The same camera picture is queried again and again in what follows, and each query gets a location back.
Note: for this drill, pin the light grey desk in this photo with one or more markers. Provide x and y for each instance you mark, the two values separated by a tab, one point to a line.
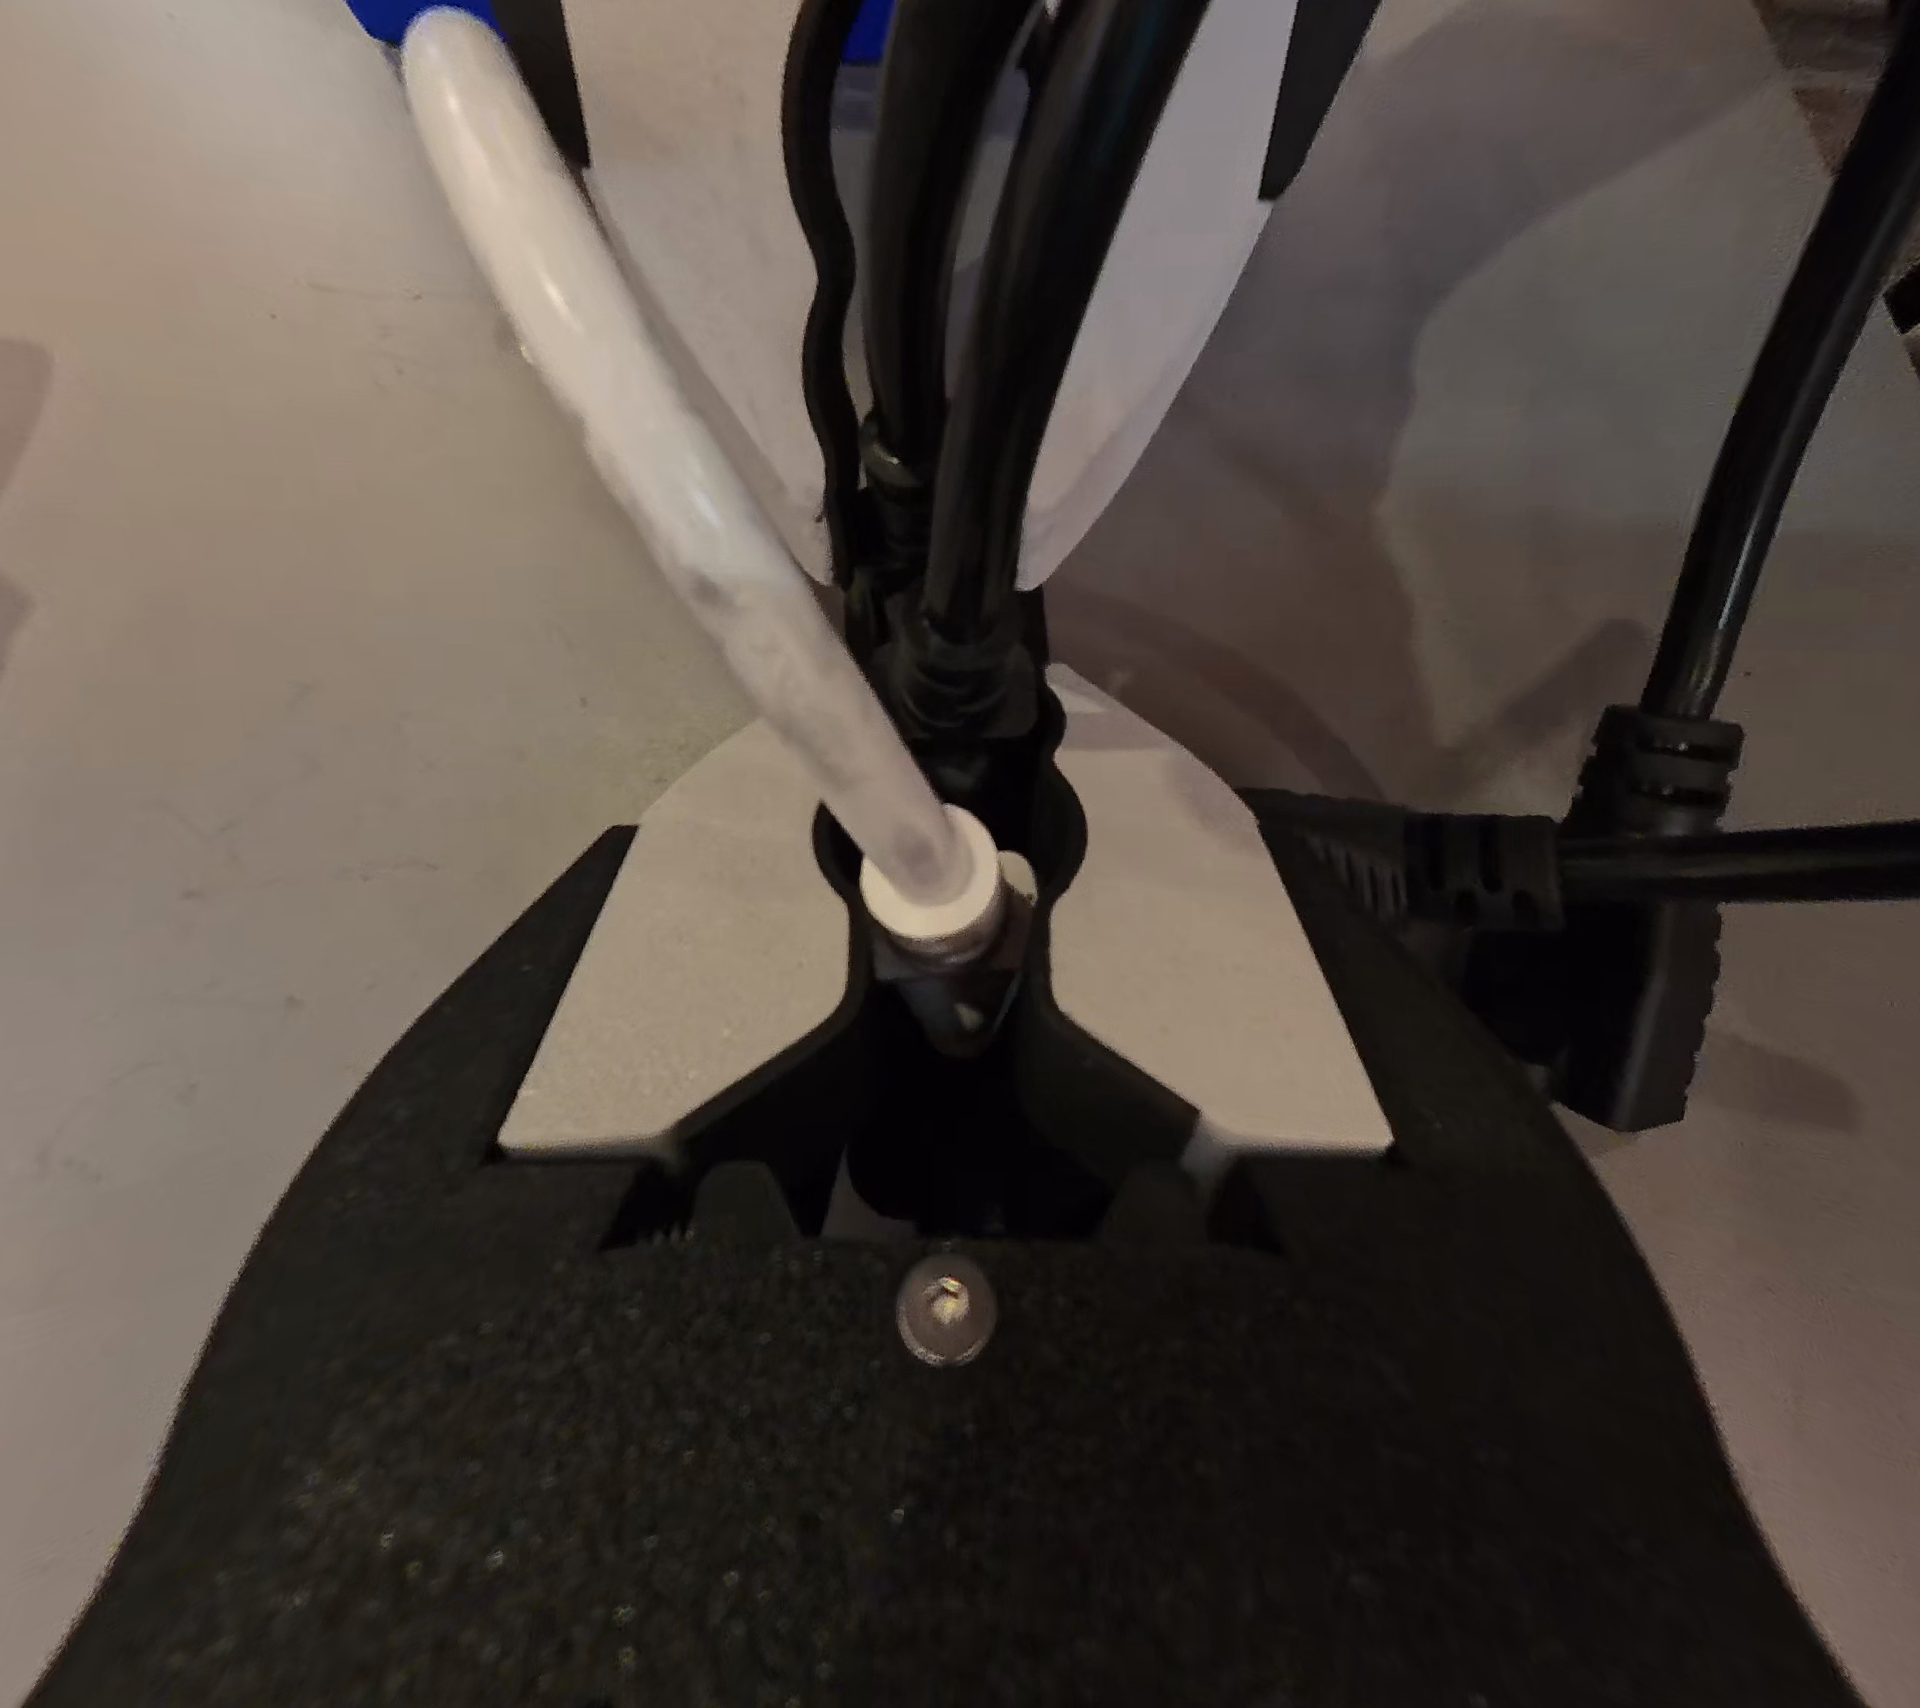
225	538

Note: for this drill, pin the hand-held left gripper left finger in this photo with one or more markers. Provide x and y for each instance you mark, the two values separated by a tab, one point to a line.
691	973

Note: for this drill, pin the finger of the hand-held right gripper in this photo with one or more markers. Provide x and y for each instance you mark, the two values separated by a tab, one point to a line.
1154	312
691	89

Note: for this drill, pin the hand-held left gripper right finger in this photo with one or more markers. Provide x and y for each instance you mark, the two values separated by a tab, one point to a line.
1200	989

